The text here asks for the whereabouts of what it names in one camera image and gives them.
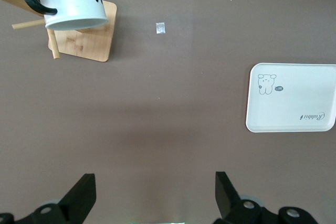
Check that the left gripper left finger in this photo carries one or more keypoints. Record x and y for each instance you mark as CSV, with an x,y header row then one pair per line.
x,y
65,208

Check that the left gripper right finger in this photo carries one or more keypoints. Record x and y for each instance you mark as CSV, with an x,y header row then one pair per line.
x,y
236,211

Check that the wooden cup rack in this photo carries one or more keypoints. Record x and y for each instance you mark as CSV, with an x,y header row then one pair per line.
x,y
89,43

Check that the cream rabbit print tray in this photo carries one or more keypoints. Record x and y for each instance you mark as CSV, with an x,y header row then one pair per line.
x,y
296,103

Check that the brown table mat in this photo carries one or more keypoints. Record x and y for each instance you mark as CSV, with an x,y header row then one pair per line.
x,y
157,103

